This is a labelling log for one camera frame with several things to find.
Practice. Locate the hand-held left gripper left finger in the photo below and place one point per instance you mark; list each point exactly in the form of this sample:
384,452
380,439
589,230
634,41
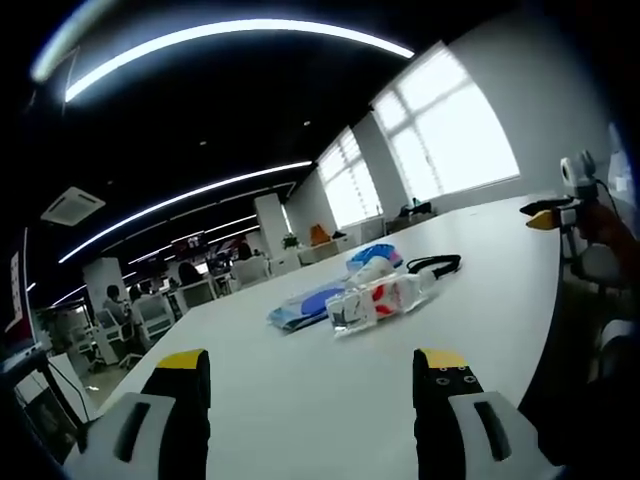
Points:
150,430

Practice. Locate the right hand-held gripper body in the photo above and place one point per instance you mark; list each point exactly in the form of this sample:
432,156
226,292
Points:
582,172

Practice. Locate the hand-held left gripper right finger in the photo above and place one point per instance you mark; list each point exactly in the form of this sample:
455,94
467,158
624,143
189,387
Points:
450,425

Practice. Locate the clear bottle with red label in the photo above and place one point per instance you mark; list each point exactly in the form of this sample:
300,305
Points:
372,305

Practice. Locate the blue and pink packet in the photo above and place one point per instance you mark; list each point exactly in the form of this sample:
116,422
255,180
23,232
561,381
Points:
370,252

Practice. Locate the blue plastic packet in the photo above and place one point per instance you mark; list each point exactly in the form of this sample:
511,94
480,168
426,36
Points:
300,310

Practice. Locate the white office chair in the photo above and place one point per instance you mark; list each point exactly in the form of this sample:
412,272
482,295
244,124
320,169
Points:
152,315
112,340

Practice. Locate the metal cart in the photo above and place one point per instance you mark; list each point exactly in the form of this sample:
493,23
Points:
45,400

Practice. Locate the large bright window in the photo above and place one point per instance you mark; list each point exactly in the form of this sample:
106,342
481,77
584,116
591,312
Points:
450,130

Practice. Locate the dark bag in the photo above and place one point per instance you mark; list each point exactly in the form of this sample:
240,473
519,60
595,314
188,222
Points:
415,209

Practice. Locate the white table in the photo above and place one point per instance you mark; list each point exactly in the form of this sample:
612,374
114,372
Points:
310,390

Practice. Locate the narrow bright window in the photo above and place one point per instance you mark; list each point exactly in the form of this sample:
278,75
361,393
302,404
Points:
350,185

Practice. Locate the low white cabinet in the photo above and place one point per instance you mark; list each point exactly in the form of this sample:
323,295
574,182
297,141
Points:
327,251

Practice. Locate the orange bag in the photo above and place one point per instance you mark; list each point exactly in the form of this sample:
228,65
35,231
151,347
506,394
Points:
318,235

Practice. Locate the long ceiling light strip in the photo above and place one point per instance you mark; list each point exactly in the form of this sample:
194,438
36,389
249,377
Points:
185,200
235,45

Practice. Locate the potted green plant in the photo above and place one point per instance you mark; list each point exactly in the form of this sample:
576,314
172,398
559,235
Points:
290,241

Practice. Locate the ceiling air conditioner unit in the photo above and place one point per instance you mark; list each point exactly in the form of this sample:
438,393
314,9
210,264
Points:
72,204

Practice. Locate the white wall poster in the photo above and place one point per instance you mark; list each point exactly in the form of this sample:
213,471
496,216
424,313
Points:
17,285

